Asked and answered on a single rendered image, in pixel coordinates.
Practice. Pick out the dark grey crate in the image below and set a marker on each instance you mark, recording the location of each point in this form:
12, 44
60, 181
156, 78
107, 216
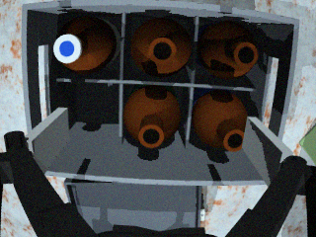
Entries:
100, 148

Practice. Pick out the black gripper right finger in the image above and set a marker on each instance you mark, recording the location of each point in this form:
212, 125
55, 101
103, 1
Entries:
267, 153

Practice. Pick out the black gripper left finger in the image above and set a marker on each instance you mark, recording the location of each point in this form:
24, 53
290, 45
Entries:
46, 211

